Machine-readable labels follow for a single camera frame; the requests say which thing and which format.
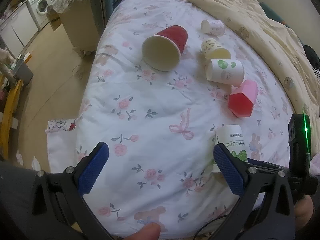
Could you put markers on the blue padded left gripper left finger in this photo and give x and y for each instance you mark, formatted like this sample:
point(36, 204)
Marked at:
point(91, 166)

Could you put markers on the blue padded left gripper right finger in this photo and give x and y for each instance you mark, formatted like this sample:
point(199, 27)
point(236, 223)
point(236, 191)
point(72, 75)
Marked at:
point(228, 167)

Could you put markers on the white green-print paper cup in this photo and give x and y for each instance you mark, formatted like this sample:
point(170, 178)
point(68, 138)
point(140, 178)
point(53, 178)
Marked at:
point(232, 137)

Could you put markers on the pink hexagonal plastic cup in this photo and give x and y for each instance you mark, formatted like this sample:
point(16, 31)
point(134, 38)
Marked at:
point(241, 101)

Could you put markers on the white cup green leaf print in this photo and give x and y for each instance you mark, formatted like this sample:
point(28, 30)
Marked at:
point(228, 72)

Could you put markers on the yellow patterned paper cup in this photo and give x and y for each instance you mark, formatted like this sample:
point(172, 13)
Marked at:
point(212, 49)

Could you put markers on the large red paper cup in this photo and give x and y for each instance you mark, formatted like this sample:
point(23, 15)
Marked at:
point(163, 50)

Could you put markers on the small pink-print paper cup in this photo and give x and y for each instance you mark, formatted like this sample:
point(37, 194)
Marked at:
point(215, 27)

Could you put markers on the person's right hand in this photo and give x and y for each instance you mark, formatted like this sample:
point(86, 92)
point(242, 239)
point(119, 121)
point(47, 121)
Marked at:
point(303, 211)

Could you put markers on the yellow wooden rack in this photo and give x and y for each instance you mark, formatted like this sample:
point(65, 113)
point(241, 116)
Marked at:
point(8, 120)

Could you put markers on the white floral bed sheet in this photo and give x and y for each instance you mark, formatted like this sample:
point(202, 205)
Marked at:
point(160, 126)

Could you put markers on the grey waste bin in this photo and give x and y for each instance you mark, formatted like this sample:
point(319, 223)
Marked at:
point(22, 72)

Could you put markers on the dark clothes pile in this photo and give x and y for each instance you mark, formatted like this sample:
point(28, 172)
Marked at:
point(313, 59)

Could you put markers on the white kitchen cabinet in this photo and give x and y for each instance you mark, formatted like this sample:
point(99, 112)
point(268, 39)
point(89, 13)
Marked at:
point(18, 30)

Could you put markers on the cardboard box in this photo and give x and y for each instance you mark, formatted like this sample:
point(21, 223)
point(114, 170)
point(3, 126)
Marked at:
point(53, 18)

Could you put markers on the cream fabric armchair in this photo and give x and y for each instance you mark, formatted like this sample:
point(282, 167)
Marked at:
point(77, 19)

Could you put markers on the cream bear-print duvet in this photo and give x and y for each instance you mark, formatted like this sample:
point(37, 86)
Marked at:
point(279, 47)

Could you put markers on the white washing machine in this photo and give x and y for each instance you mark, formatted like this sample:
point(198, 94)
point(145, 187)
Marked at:
point(38, 10)

